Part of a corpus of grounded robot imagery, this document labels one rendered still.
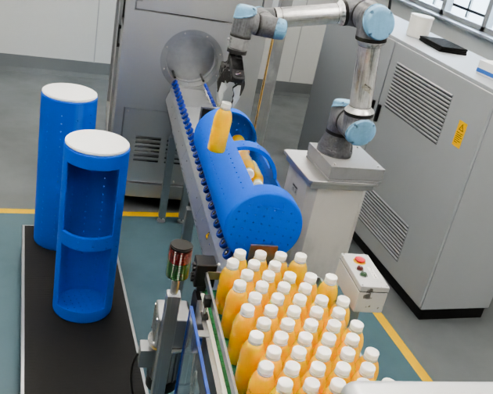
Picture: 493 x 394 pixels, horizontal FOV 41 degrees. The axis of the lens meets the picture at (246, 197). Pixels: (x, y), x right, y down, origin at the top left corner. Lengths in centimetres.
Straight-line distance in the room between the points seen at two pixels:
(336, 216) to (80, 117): 143
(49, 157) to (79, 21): 385
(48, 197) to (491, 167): 240
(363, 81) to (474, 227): 165
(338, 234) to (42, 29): 503
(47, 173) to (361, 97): 178
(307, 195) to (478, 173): 133
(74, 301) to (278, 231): 140
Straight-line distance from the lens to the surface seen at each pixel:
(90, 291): 345
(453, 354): 399
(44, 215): 370
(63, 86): 360
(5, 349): 335
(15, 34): 728
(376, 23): 244
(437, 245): 391
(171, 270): 178
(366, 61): 250
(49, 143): 351
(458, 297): 420
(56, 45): 730
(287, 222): 230
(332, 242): 284
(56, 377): 298
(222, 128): 239
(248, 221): 226
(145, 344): 229
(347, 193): 274
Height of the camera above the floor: 215
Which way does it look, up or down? 25 degrees down
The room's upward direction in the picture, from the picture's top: 12 degrees clockwise
